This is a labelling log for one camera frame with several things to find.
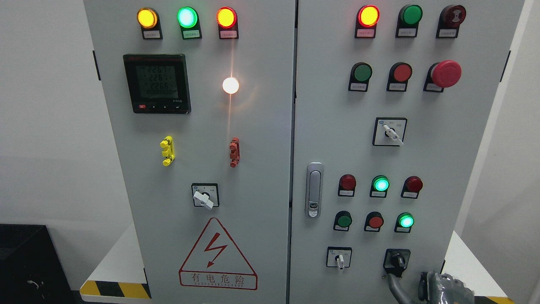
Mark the black rotary knob switch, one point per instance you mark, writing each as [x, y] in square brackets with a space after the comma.
[396, 261]

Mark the red terminal connector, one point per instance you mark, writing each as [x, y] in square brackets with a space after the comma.
[234, 154]

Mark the white glowing indicator light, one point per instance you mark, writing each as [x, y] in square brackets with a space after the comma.
[230, 85]

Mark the dark red indicator light left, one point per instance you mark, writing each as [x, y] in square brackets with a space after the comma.
[347, 185]

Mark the dark red indicator light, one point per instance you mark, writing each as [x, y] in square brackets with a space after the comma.
[412, 187]
[347, 185]

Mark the left grey cabinet door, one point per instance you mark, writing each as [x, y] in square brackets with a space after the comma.
[254, 196]

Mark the grey cabinet door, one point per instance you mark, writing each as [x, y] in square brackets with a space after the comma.
[335, 127]
[254, 196]

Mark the green push button lower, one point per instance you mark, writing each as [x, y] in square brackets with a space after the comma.
[343, 221]

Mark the green push button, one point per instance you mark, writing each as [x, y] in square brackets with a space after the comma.
[360, 77]
[343, 221]

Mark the yellow terminal connector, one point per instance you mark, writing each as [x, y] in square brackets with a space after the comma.
[168, 153]

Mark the green lit indicator light middle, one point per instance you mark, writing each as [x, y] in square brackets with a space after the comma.
[379, 187]

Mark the green lit indicator light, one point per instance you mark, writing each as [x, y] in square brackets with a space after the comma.
[188, 20]
[404, 223]
[379, 187]

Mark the green push button upper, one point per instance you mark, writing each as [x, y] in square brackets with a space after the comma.
[360, 77]

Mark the red high voltage warning sticker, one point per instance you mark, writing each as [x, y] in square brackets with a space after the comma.
[215, 261]

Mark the red push button lower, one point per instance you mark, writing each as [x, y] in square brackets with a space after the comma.
[374, 222]

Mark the red push button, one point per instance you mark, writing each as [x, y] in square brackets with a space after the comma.
[374, 222]
[399, 75]

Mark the black digital power meter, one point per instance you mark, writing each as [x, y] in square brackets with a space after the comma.
[158, 83]

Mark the right grey cabinet door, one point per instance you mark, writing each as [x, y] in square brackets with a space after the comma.
[335, 127]

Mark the red-orange indicator light left door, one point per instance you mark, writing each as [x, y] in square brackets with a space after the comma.
[227, 21]

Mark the red-orange indicator light door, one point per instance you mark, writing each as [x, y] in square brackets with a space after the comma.
[227, 21]
[366, 21]

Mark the dark red indicator light right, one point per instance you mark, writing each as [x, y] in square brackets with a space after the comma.
[412, 187]

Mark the green lit indicator light lower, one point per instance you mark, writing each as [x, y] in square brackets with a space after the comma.
[404, 223]

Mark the red push button upper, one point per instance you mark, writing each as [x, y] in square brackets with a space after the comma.
[399, 75]

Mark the green lit indicator light top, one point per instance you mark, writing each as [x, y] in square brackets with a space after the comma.
[188, 20]

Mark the red-orange indicator light right door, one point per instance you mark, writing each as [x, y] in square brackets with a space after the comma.
[366, 21]

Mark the yellow indicator light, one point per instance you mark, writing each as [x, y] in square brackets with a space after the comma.
[149, 22]

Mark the white platform with hazard stripes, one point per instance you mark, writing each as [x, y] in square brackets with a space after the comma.
[120, 278]

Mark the red emergency stop mushroom button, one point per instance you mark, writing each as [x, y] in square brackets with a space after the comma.
[442, 75]

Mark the dark green indicator light top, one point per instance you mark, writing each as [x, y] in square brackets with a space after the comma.
[408, 21]

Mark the dark red buzzer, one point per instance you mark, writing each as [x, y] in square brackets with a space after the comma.
[450, 20]

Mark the black box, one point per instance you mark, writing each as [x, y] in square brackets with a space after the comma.
[30, 270]

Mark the silver door latch handle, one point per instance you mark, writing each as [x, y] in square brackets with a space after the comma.
[314, 178]

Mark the white selector switch left door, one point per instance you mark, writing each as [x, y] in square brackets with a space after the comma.
[205, 195]

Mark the white selector switch upper right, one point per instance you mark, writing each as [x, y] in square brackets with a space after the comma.
[389, 131]

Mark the white selector switch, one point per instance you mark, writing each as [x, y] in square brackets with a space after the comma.
[339, 257]
[389, 131]

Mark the white selector switch lower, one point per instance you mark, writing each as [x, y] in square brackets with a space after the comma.
[339, 257]

